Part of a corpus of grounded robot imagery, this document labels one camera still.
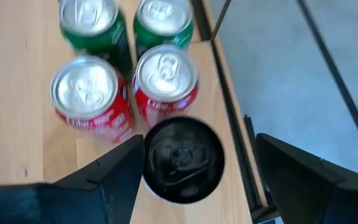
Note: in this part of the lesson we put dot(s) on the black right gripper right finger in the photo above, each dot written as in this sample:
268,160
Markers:
315,193

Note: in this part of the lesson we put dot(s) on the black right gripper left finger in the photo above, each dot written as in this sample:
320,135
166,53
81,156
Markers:
104,193

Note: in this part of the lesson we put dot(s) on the red Star Wars Coca-Cola can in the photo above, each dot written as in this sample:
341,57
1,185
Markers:
84,87

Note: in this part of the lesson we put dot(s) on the green Sprite can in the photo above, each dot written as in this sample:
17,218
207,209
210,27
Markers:
163,15
104,40

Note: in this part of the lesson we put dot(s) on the wooden shelf board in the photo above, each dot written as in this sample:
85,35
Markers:
208,93

